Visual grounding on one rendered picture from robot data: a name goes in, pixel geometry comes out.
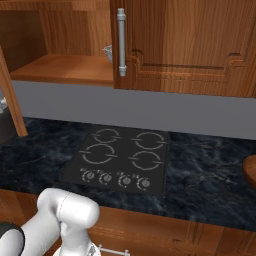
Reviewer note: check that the open wooden cabinet door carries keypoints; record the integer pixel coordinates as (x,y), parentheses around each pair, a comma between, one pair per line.
(11,100)

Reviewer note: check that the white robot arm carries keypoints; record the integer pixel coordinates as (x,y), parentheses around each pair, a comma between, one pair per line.
(50,216)

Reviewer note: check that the brown wooden bowl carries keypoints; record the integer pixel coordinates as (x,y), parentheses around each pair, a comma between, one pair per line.
(250,171)

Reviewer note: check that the black electric hob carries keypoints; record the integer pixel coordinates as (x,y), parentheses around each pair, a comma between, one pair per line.
(123,156)

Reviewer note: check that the wooden base cabinet front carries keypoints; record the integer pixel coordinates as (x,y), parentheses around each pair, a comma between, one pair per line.
(238,241)

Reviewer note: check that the closed wooden cabinet door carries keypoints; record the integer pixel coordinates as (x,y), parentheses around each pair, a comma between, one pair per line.
(186,43)

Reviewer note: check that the grey hob knob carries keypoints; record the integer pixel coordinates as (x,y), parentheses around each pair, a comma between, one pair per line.
(125,180)
(106,178)
(88,176)
(144,182)

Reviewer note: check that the wooden drawer front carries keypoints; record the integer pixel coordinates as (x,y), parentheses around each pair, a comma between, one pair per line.
(150,233)

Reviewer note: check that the open wooden wall cabinet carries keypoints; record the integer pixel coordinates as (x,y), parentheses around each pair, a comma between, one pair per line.
(63,66)

